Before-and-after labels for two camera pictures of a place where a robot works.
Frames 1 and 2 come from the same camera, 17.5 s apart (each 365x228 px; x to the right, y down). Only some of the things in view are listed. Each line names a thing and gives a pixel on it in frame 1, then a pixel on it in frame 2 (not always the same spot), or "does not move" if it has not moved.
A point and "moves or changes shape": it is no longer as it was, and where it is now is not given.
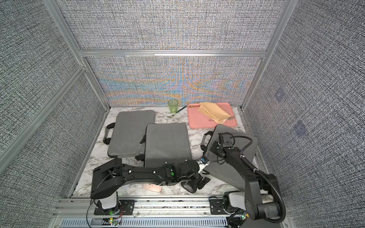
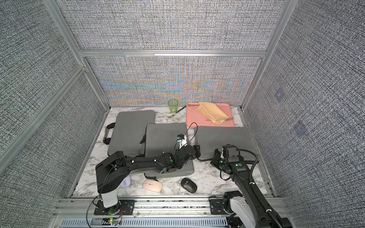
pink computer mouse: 152,187 does not move
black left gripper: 197,181 to 197,152
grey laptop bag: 126,136 does not move
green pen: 184,107 does not move
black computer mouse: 190,185 does not move
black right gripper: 212,147 to 215,160
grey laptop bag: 218,167 moves or changes shape
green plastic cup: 173,104 does not move
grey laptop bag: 165,143 does not move
